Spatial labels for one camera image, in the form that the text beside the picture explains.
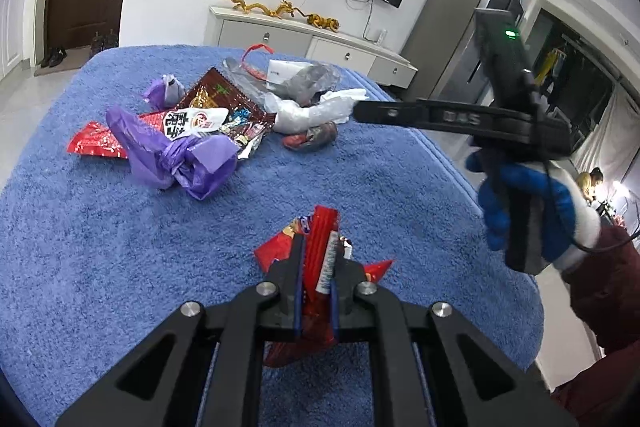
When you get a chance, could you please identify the red snack wrapper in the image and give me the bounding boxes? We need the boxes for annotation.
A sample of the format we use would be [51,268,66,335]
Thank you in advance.
[250,206,413,388]

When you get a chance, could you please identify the white paper tissue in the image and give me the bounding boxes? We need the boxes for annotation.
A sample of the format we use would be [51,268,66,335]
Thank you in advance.
[265,88,368,135]

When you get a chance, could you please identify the dark red wrapper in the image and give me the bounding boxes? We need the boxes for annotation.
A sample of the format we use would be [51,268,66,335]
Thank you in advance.
[282,121,338,152]

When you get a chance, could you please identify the purple plastic bag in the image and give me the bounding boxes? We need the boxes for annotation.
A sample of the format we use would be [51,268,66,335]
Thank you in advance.
[127,133,239,202]

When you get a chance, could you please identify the clear plastic bag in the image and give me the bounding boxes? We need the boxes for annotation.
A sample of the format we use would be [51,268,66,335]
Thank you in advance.
[220,57,341,107]

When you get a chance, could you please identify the brown candy bag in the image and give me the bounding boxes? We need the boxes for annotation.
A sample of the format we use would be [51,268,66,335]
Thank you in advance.
[163,68,276,160]

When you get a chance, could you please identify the red white snack packet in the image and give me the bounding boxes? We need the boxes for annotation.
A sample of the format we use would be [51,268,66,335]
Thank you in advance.
[67,106,207,159]

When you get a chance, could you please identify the blue white milk carton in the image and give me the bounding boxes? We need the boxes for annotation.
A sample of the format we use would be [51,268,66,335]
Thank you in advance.
[266,58,310,91]

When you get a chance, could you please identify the small purple wrapper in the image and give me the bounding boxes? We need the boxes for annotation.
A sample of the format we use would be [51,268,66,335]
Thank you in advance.
[142,75,186,110]

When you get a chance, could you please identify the right blue white gloved hand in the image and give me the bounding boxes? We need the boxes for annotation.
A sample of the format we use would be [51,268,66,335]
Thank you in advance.
[477,162,601,272]

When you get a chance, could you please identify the person in yellow top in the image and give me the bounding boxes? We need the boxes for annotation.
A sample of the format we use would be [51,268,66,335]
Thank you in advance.
[576,167,626,229]

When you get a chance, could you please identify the grey double door refrigerator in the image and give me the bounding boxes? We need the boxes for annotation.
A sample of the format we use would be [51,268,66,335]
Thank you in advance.
[401,0,523,104]

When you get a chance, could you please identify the blue towel table cover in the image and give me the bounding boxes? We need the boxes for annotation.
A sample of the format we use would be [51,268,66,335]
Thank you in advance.
[1,46,544,426]

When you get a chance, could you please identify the white grey TV cabinet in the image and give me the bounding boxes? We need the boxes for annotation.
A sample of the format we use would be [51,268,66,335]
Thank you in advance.
[204,6,416,89]

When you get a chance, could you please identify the golden dragon ornament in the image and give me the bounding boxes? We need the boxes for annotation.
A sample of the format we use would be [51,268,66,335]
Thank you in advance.
[228,0,340,32]

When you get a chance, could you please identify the dark shoes by door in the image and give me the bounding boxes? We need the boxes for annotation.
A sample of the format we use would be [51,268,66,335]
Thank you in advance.
[40,30,119,70]

